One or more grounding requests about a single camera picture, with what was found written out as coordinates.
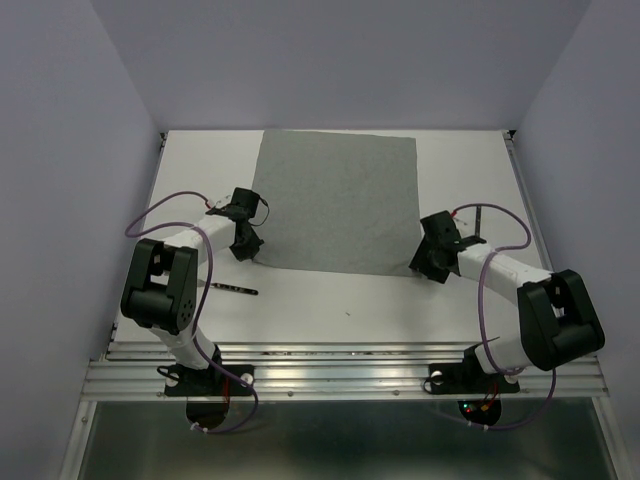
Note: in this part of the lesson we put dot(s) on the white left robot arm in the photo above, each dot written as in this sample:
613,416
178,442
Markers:
160,292

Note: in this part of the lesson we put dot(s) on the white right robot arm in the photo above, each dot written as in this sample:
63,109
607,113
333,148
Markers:
557,321

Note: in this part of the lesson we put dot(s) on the black handled fork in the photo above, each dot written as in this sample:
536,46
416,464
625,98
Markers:
228,287

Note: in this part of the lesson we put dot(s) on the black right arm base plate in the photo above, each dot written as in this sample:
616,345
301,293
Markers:
456,379

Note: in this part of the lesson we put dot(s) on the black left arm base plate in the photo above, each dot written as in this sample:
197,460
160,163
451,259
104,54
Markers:
185,382

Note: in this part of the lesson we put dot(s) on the black handled knife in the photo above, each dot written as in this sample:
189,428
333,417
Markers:
478,221

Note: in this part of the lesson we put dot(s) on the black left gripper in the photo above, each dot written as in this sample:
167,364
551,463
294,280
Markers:
250,251

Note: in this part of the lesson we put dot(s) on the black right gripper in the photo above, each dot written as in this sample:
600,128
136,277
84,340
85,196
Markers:
418,261

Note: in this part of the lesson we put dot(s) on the grey cloth napkin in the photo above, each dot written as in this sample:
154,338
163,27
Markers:
341,203

